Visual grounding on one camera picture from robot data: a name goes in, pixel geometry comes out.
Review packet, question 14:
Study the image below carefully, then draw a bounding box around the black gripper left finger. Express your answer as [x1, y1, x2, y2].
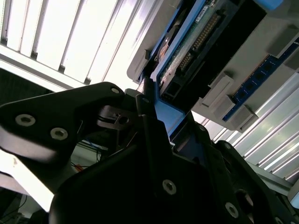
[0, 77, 181, 199]

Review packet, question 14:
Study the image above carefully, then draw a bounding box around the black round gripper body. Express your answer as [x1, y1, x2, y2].
[49, 143, 225, 224]

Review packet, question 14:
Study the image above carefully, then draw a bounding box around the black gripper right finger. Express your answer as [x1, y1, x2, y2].
[172, 112, 298, 224]

